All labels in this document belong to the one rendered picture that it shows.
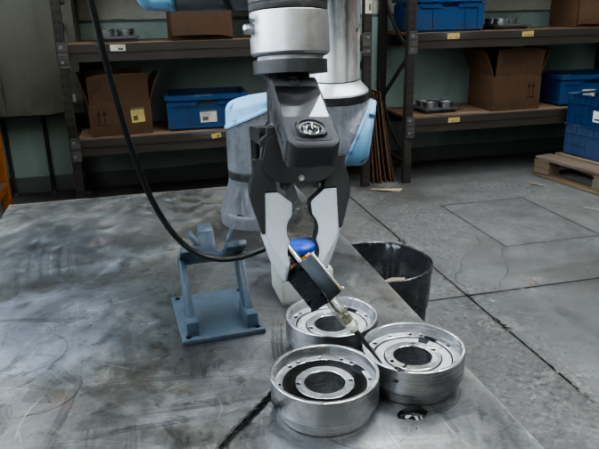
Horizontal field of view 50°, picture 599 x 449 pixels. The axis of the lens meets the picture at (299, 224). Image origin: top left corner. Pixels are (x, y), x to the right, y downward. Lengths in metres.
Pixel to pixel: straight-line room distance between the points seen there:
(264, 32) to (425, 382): 0.36
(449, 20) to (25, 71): 2.74
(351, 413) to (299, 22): 0.35
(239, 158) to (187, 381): 0.52
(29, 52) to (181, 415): 3.84
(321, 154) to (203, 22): 3.54
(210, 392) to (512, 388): 1.63
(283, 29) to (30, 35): 3.82
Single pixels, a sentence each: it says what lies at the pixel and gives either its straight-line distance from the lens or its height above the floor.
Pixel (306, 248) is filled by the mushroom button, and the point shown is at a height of 0.87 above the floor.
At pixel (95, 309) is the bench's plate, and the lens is 0.89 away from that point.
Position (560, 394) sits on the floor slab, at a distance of 2.24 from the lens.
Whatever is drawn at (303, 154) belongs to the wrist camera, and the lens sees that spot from 0.52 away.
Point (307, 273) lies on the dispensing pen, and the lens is 0.61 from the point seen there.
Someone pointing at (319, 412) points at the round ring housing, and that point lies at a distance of 0.59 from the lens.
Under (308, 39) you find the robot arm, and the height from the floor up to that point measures 1.15.
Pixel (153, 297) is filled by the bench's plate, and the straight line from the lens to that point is 0.90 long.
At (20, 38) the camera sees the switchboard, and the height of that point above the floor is 1.03.
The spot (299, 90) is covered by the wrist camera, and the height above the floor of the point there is 1.10.
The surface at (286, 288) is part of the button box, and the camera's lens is 0.84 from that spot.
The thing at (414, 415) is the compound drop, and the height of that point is 0.80.
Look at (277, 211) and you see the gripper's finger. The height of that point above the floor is 0.99.
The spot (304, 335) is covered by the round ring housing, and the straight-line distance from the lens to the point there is 0.70.
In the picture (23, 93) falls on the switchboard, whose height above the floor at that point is 0.70.
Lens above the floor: 1.17
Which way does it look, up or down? 19 degrees down
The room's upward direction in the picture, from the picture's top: 1 degrees counter-clockwise
